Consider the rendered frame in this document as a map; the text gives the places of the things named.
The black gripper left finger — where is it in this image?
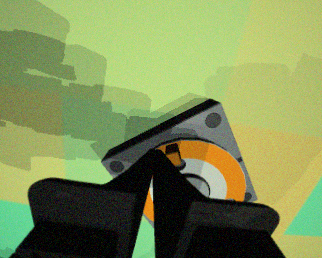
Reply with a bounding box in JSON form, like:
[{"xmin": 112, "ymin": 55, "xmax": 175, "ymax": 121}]
[{"xmin": 27, "ymin": 148, "xmax": 156, "ymax": 258}]

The orange round plate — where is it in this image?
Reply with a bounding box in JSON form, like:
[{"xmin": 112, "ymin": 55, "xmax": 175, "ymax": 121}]
[{"xmin": 143, "ymin": 137, "xmax": 246, "ymax": 222}]

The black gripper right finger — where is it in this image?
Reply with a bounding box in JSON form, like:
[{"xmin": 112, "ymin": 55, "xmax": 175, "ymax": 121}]
[{"xmin": 152, "ymin": 149, "xmax": 280, "ymax": 258}]

